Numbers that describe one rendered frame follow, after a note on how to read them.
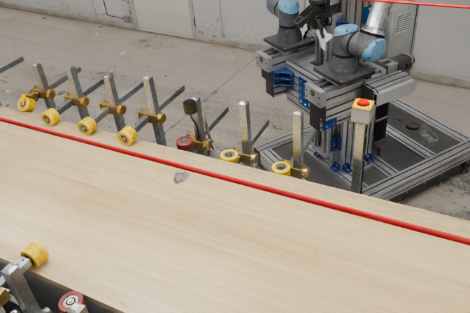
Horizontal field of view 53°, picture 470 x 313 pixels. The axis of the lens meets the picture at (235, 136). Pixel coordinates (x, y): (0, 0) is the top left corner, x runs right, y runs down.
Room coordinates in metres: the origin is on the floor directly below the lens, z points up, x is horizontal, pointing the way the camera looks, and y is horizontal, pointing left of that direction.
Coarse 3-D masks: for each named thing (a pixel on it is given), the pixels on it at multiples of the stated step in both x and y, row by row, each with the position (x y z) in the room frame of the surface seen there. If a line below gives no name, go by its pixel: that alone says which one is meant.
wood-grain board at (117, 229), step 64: (0, 128) 2.12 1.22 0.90; (64, 128) 2.06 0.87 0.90; (0, 192) 1.58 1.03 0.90; (64, 192) 1.54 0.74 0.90; (128, 192) 1.50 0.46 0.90; (192, 192) 1.46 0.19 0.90; (256, 192) 1.42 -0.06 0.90; (320, 192) 1.39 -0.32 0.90; (0, 256) 1.21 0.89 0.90; (64, 256) 1.18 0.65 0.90; (128, 256) 1.15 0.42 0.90; (192, 256) 1.12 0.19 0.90; (256, 256) 1.09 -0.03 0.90; (320, 256) 1.07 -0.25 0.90; (384, 256) 1.04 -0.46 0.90; (448, 256) 1.02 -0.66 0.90
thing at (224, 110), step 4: (220, 108) 2.17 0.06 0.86; (224, 108) 2.17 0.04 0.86; (228, 108) 2.19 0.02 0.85; (220, 112) 2.13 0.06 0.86; (224, 112) 2.14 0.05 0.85; (216, 116) 2.10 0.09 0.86; (220, 116) 2.11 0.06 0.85; (212, 120) 2.06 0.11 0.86; (216, 120) 2.07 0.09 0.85; (208, 124) 2.02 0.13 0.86; (212, 124) 2.03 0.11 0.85; (204, 128) 1.99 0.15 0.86; (208, 128) 2.00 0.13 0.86; (212, 128) 2.03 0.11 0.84; (192, 148) 1.86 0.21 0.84
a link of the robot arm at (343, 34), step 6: (342, 24) 2.19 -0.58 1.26; (348, 24) 2.17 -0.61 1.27; (354, 24) 2.16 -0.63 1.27; (336, 30) 2.13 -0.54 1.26; (342, 30) 2.11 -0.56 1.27; (348, 30) 2.09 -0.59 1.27; (354, 30) 2.09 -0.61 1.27; (336, 36) 2.12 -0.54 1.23; (342, 36) 2.10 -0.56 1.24; (348, 36) 2.08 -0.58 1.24; (336, 42) 2.12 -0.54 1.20; (342, 42) 2.09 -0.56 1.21; (348, 42) 2.06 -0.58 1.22; (336, 48) 2.12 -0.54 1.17; (342, 48) 2.09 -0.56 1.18; (348, 48) 2.05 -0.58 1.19; (342, 54) 2.10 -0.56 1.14; (348, 54) 2.09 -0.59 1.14
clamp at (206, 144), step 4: (192, 136) 1.91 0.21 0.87; (196, 140) 1.88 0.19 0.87; (204, 140) 1.87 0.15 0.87; (208, 140) 1.87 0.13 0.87; (196, 144) 1.87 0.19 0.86; (200, 144) 1.86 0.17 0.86; (204, 144) 1.85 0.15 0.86; (208, 144) 1.86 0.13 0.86; (196, 148) 1.87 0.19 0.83; (200, 148) 1.86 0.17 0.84; (204, 148) 1.84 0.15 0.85; (208, 148) 1.85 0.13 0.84
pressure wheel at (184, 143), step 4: (184, 136) 1.87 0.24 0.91; (188, 136) 1.86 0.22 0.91; (176, 140) 1.84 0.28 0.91; (180, 140) 1.84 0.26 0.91; (184, 140) 1.83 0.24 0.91; (188, 140) 1.83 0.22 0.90; (192, 140) 1.83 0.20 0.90; (176, 144) 1.82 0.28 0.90; (180, 144) 1.81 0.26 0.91; (184, 144) 1.80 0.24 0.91; (188, 144) 1.80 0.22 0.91; (192, 144) 1.82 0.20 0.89; (180, 148) 1.80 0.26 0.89; (184, 148) 1.79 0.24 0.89; (188, 148) 1.80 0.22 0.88
